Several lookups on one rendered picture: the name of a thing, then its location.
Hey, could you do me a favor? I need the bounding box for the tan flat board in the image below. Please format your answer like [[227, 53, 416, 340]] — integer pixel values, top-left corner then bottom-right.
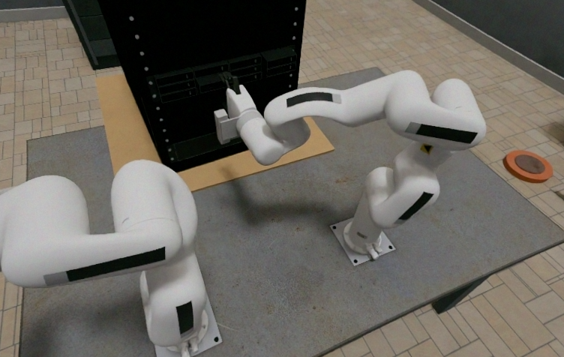
[[95, 74, 335, 193]]

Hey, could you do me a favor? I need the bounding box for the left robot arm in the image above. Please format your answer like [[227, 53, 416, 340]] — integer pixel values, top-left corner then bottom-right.
[[0, 160, 209, 357]]

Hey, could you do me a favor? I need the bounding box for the black rack frame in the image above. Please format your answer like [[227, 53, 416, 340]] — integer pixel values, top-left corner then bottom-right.
[[98, 0, 307, 172]]

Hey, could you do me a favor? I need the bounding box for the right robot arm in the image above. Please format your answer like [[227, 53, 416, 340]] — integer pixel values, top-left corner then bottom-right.
[[214, 70, 486, 260]]

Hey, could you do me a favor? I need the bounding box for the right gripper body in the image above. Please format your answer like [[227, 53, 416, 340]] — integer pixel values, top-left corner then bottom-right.
[[226, 85, 259, 119]]

